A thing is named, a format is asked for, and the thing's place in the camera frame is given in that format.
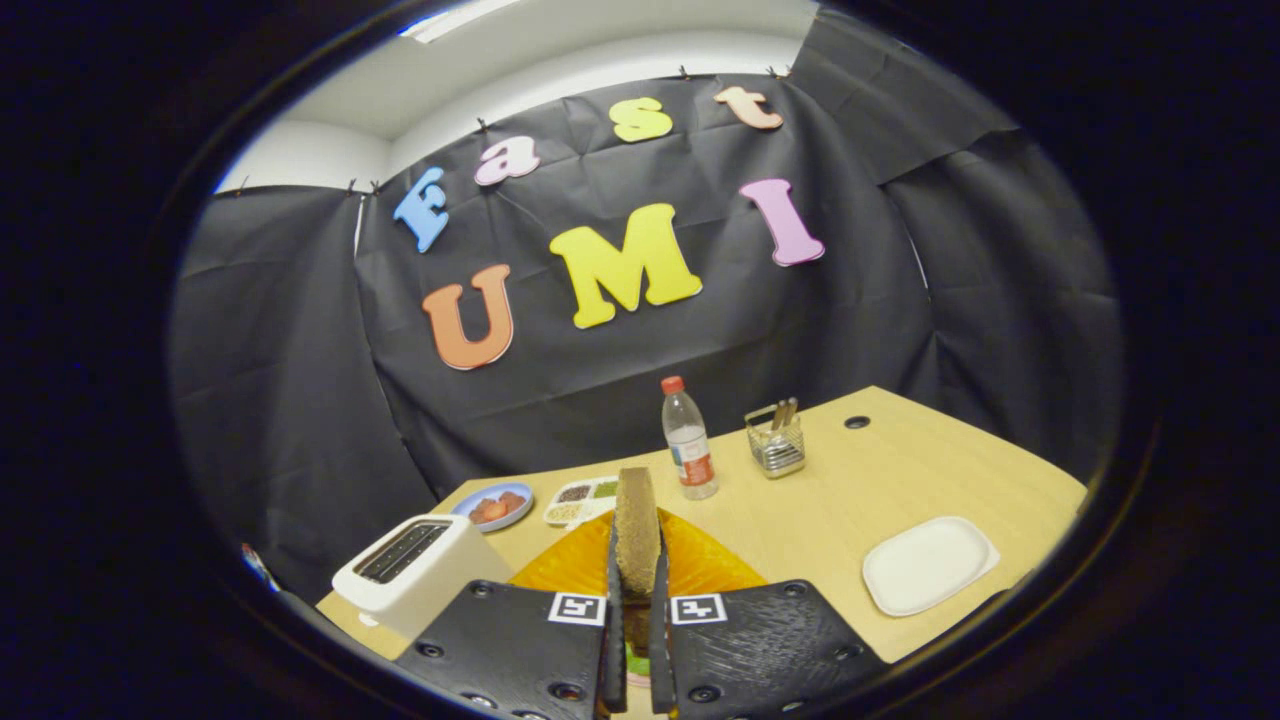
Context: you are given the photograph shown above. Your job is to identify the white rounded rectangular plate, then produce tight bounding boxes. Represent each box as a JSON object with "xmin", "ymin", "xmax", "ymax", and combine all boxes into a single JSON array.
[{"xmin": 861, "ymin": 515, "xmax": 1001, "ymax": 618}]

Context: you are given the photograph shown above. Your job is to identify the brown toasted bread slice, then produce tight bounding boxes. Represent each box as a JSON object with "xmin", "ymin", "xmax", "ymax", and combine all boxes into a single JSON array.
[{"xmin": 612, "ymin": 466, "xmax": 663, "ymax": 651}]

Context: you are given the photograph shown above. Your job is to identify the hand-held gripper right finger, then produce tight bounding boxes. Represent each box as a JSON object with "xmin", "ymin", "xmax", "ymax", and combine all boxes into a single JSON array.
[{"xmin": 648, "ymin": 508, "xmax": 889, "ymax": 720}]

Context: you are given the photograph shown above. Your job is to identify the small blue plate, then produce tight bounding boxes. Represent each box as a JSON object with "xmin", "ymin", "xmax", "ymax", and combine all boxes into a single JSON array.
[{"xmin": 450, "ymin": 482, "xmax": 535, "ymax": 533}]

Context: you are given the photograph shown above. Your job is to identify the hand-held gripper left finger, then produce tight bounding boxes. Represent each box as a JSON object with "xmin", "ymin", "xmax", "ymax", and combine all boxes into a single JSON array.
[{"xmin": 393, "ymin": 510, "xmax": 629, "ymax": 720}]

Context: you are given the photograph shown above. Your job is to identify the white divided seasoning tray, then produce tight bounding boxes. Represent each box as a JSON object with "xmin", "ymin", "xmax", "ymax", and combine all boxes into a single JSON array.
[{"xmin": 543, "ymin": 475, "xmax": 621, "ymax": 529}]

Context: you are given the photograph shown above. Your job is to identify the ceiling light panel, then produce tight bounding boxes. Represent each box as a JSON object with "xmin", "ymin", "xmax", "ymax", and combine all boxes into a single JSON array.
[{"xmin": 398, "ymin": 0, "xmax": 526, "ymax": 43}]

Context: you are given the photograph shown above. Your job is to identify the metal wire utensil basket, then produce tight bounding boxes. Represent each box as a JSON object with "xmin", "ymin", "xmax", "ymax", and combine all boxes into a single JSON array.
[{"xmin": 744, "ymin": 404, "xmax": 807, "ymax": 480}]

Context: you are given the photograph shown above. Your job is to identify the white toaster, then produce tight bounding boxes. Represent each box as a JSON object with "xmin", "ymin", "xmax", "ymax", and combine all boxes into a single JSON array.
[{"xmin": 331, "ymin": 513, "xmax": 501, "ymax": 643}]

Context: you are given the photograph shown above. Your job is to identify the clear bottle with red cap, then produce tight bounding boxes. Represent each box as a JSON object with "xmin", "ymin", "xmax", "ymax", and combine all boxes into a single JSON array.
[{"xmin": 660, "ymin": 375, "xmax": 720, "ymax": 501}]

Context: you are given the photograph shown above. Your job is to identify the red food pieces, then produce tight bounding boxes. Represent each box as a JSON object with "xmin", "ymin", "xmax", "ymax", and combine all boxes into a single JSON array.
[{"xmin": 468, "ymin": 490, "xmax": 528, "ymax": 523}]

